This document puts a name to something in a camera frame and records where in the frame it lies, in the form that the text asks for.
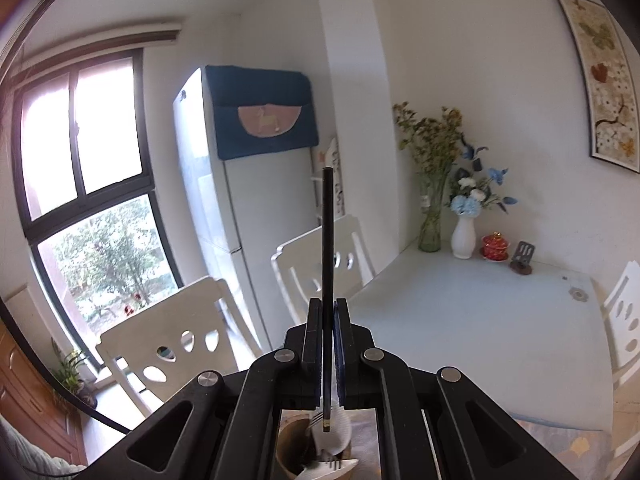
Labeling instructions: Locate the framed floral picture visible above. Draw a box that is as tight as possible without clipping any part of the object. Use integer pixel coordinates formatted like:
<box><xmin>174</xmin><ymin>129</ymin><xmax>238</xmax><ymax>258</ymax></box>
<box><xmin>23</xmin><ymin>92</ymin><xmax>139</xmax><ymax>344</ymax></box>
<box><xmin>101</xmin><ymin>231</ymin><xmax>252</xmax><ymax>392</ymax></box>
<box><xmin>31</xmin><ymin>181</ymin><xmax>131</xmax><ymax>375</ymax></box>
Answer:
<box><xmin>558</xmin><ymin>0</ymin><xmax>639</xmax><ymax>174</ymax></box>

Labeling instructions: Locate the black phone stand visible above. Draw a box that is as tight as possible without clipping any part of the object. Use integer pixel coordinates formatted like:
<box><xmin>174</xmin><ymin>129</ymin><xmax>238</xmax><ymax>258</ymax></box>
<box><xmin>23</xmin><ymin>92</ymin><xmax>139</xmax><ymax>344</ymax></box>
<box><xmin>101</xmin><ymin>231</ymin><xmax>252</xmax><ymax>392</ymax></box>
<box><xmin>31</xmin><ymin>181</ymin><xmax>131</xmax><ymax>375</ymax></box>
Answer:
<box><xmin>509</xmin><ymin>240</ymin><xmax>535</xmax><ymax>275</ymax></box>

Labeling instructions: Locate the red lidded teacup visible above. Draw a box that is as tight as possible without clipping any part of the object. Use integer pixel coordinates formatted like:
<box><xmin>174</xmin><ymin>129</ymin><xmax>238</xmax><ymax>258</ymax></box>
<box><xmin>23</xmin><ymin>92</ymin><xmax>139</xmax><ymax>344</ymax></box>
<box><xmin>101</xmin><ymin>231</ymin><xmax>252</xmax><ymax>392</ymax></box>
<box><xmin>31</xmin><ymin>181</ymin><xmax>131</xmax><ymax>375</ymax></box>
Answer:
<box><xmin>480</xmin><ymin>232</ymin><xmax>510</xmax><ymax>262</ymax></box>

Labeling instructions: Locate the white chair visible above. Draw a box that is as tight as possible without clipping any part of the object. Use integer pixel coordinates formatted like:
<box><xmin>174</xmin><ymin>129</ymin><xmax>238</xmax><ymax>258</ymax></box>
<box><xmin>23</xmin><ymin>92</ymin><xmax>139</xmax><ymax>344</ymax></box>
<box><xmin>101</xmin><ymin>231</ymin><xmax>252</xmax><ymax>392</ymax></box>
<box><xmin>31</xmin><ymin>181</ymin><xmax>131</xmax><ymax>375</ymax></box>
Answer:
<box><xmin>96</xmin><ymin>276</ymin><xmax>264</xmax><ymax>417</ymax></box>
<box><xmin>270</xmin><ymin>213</ymin><xmax>378</xmax><ymax>326</ymax></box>
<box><xmin>602</xmin><ymin>260</ymin><xmax>639</xmax><ymax>390</ymax></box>

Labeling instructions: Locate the white refrigerator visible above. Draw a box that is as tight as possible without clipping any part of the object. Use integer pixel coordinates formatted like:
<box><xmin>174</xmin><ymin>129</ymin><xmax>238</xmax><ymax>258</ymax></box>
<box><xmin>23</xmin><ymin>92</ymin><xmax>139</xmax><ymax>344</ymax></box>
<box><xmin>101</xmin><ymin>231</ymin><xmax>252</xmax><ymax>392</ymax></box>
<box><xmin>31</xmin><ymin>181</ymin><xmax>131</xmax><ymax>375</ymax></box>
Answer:
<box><xmin>174</xmin><ymin>65</ymin><xmax>318</xmax><ymax>350</ymax></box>

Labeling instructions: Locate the white ribbed vase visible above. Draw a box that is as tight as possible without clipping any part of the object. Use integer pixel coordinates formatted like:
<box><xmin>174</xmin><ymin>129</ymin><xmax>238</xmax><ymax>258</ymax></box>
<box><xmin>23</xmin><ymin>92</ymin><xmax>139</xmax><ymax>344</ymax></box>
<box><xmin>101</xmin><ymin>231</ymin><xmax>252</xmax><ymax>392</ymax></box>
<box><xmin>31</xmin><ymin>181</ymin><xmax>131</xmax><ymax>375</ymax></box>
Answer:
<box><xmin>450</xmin><ymin>214</ymin><xmax>476</xmax><ymax>260</ymax></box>

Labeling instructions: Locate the glass vase with stems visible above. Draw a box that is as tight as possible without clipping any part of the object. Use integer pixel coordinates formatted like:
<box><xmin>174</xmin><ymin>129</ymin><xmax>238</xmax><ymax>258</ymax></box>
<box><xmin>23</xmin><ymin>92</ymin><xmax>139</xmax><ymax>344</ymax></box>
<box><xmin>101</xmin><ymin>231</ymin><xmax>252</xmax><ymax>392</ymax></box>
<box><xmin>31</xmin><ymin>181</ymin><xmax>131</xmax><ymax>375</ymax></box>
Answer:
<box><xmin>393</xmin><ymin>102</ymin><xmax>463</xmax><ymax>252</ymax></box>

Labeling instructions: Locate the steel fork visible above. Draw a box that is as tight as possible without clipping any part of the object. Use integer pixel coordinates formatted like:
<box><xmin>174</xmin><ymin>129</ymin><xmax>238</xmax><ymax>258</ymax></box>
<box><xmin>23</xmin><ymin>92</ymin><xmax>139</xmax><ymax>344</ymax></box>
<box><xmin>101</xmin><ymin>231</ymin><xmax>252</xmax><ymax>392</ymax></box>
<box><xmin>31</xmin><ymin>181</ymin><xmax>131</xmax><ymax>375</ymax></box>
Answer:
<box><xmin>319</xmin><ymin>450</ymin><xmax>343</xmax><ymax>470</ymax></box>
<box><xmin>307</xmin><ymin>408</ymin><xmax>326</xmax><ymax>429</ymax></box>

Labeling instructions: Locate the window with dark frame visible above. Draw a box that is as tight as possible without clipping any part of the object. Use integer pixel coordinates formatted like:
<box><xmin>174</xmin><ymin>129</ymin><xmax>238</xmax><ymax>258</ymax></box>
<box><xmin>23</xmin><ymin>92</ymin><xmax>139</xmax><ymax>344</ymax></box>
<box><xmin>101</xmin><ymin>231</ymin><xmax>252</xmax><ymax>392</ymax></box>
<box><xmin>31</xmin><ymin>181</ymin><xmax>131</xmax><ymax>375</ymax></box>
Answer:
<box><xmin>11</xmin><ymin>49</ymin><xmax>183</xmax><ymax>370</ymax></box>

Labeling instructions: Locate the blue fridge cover cloth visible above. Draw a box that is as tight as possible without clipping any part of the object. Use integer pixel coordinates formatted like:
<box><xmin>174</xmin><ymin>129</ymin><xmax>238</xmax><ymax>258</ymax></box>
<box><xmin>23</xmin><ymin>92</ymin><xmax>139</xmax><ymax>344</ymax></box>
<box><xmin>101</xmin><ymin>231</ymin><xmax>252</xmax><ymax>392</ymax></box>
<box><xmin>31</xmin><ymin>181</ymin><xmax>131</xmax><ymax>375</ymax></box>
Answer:
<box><xmin>205</xmin><ymin>65</ymin><xmax>319</xmax><ymax>160</ymax></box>

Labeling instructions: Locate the black chopstick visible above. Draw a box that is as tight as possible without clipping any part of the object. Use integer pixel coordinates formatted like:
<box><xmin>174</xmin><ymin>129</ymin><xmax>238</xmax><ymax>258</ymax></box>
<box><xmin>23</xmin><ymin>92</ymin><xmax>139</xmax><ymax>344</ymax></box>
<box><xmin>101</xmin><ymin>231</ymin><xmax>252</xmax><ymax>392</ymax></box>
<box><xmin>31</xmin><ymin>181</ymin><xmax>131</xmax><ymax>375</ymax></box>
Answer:
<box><xmin>321</xmin><ymin>167</ymin><xmax>334</xmax><ymax>431</ymax></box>

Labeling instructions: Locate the white rice paddle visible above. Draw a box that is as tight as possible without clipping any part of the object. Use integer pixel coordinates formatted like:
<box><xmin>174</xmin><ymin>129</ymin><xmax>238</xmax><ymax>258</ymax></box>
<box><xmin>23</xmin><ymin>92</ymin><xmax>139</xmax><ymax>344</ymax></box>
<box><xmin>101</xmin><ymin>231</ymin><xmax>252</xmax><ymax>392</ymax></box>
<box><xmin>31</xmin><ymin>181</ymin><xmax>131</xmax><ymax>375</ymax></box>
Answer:
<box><xmin>295</xmin><ymin>458</ymin><xmax>359</xmax><ymax>480</ymax></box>
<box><xmin>310</xmin><ymin>405</ymin><xmax>352</xmax><ymax>456</ymax></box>

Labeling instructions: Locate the potted green plant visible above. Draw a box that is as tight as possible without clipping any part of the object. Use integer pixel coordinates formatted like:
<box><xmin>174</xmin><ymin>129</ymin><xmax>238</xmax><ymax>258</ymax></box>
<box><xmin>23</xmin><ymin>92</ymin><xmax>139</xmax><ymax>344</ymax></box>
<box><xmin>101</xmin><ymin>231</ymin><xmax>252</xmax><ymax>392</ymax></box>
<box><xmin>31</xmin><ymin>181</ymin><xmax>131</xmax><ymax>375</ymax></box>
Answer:
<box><xmin>50</xmin><ymin>339</ymin><xmax>98</xmax><ymax>408</ymax></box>

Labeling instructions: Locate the patterned grey placemat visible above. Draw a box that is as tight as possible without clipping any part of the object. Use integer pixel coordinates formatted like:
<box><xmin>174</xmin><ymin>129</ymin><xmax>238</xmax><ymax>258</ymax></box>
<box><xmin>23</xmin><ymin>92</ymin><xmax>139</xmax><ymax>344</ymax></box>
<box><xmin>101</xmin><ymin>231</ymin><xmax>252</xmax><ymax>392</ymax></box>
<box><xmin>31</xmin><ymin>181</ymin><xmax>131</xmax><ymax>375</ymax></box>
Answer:
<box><xmin>514</xmin><ymin>415</ymin><xmax>639</xmax><ymax>479</ymax></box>

